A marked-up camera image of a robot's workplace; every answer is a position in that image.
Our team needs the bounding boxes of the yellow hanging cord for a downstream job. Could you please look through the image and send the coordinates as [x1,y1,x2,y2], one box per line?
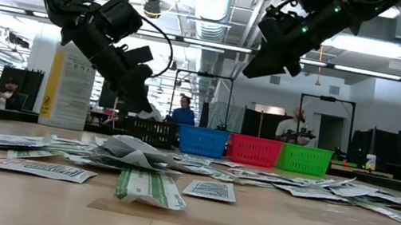
[313,45,328,87]

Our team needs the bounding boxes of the black slotted plastic basket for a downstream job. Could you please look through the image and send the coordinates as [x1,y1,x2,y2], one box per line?
[121,114,180,151]

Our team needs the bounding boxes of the silver spiral ceiling duct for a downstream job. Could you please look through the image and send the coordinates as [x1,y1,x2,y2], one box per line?
[179,0,240,78]

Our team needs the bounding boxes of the small wipes bottle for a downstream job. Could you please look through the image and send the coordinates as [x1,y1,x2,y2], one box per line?
[364,152,379,172]

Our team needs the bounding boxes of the green slotted plastic basket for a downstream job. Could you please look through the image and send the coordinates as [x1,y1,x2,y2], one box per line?
[274,140,336,179]

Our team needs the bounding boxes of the white packet red print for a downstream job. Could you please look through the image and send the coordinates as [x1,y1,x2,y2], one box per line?
[0,154,99,188]

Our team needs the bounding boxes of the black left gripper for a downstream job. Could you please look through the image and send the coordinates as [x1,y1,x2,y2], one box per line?
[51,21,166,115]

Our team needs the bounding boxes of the black rig frame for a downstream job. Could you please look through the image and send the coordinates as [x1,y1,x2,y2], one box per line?
[167,67,236,132]
[293,91,359,153]

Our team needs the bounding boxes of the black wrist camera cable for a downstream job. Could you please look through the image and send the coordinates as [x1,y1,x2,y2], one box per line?
[70,0,184,83]

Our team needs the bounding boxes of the black partition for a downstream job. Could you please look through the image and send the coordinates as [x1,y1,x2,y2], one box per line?
[240,107,307,145]

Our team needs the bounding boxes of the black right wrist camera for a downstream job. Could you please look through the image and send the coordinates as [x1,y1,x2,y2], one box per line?
[257,2,303,38]

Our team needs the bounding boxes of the wooden board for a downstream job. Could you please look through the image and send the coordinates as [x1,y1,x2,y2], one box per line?
[329,161,395,180]

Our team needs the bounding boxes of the white packet navy print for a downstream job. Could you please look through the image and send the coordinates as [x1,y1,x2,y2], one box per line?
[0,128,56,158]

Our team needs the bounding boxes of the long plain white packet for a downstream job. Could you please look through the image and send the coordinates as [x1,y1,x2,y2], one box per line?
[328,180,380,203]

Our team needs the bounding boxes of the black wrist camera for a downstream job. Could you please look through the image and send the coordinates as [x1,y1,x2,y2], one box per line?
[121,41,157,69]
[257,2,303,38]

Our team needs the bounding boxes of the white packet black print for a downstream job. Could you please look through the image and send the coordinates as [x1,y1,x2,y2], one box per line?
[91,130,180,170]

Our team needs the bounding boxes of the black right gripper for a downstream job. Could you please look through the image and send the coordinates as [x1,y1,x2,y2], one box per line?
[240,8,321,89]

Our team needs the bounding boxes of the white wipes canister yellow label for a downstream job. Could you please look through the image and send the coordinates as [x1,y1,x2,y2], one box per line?
[37,38,102,132]

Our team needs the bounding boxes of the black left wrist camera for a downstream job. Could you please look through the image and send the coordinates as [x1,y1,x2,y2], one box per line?
[121,41,157,69]

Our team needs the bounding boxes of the grey fabric cover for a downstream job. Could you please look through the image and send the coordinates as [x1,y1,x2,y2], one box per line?
[206,100,246,134]

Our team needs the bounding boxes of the blue slotted plastic basket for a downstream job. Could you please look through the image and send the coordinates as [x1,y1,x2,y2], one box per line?
[175,123,231,161]

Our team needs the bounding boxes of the red slotted plastic basket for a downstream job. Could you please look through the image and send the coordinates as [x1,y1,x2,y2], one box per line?
[224,132,285,170]

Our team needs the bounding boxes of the black standing panels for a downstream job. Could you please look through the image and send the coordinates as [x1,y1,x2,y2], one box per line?
[0,64,46,114]

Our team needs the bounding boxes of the person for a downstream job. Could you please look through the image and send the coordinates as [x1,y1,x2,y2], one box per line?
[164,93,200,128]
[273,103,322,148]
[0,75,31,114]

